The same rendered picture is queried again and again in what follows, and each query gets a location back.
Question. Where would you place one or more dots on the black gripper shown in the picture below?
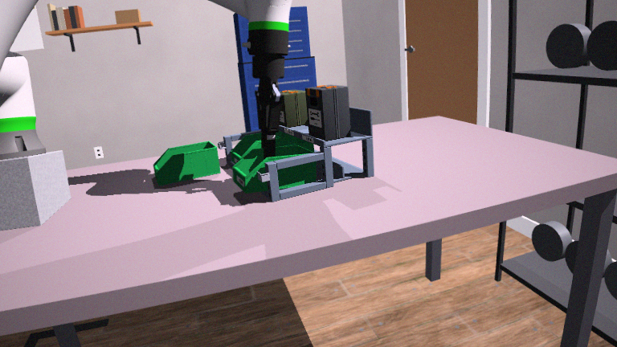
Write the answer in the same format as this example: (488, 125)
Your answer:
(270, 68)

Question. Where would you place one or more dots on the grey metal shelf rack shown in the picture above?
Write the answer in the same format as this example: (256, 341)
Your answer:
(329, 169)

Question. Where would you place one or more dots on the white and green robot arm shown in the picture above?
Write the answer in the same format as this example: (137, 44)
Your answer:
(267, 36)

